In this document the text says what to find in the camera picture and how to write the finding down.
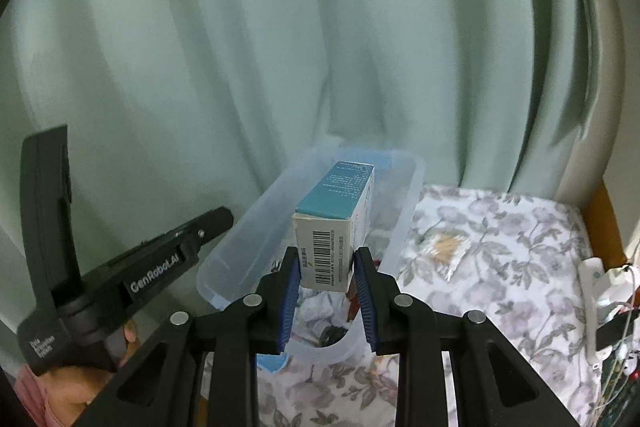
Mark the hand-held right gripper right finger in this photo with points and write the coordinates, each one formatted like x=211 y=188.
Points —
x=365 y=302

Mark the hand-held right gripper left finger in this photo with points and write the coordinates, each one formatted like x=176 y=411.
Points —
x=287 y=302

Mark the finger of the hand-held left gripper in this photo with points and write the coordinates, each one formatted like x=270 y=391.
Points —
x=210 y=222

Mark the white paper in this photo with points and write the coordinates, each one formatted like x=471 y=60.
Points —
x=315 y=307

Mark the clear plastic storage container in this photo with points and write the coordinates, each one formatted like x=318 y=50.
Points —
x=240 y=247

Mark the white and teal small box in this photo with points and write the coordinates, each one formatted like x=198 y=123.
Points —
x=330 y=217

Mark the person's left hand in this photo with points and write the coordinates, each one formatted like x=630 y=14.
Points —
x=75 y=387

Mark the cotton swab packet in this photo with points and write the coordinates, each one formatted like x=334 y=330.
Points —
x=442 y=252

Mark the grey floral bedsheet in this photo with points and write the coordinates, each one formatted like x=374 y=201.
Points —
x=500 y=307

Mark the pale green curtain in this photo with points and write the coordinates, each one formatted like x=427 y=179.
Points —
x=250 y=32

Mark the white power strip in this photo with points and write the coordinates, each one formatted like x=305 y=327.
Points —
x=590 y=297

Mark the black charger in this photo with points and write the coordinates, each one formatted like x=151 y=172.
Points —
x=615 y=327

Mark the cream white upright appliance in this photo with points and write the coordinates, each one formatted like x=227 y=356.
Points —
x=620 y=132

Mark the wooden bed frame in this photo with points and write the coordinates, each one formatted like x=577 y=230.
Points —
x=602 y=227

